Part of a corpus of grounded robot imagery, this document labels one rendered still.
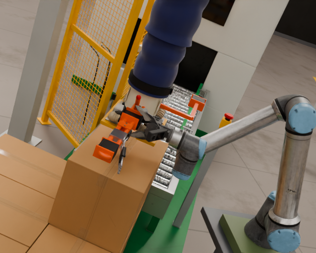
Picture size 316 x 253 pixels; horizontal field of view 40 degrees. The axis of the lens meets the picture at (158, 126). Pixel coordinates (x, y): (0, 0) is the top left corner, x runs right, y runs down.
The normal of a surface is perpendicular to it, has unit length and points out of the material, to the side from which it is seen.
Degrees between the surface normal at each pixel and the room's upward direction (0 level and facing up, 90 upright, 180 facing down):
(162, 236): 0
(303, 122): 83
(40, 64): 90
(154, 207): 90
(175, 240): 0
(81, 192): 90
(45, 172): 0
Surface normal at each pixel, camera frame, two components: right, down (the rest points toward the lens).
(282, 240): -0.11, 0.47
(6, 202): 0.35, -0.84
